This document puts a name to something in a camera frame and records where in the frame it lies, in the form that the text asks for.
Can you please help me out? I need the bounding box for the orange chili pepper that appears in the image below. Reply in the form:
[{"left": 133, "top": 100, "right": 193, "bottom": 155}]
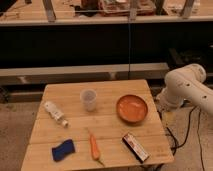
[{"left": 88, "top": 132, "right": 104, "bottom": 166}]

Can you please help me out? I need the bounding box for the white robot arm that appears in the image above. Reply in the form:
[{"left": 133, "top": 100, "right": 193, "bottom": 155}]
[{"left": 157, "top": 64, "right": 213, "bottom": 115}]

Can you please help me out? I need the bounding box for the translucent plastic cup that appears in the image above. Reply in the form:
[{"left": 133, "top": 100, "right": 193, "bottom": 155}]
[{"left": 80, "top": 89, "right": 97, "bottom": 111}]

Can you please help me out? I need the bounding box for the orange ceramic plate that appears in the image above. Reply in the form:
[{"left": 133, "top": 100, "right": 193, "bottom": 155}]
[{"left": 116, "top": 95, "right": 148, "bottom": 123}]

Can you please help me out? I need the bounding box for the wooden table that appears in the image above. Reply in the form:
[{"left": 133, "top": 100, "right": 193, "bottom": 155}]
[{"left": 21, "top": 80, "right": 174, "bottom": 171}]

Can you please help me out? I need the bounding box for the clear plastic bottle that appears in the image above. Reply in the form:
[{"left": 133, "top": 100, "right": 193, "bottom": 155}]
[{"left": 44, "top": 101, "right": 68, "bottom": 127}]

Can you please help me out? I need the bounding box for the blue sponge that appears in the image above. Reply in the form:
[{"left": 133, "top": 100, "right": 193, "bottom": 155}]
[{"left": 52, "top": 139, "right": 75, "bottom": 162}]

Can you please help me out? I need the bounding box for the black rectangular box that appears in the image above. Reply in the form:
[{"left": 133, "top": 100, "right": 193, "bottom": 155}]
[{"left": 122, "top": 133, "right": 149, "bottom": 163}]

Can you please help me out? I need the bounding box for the black cable on floor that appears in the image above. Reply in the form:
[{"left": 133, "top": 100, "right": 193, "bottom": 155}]
[{"left": 159, "top": 105, "right": 205, "bottom": 171}]

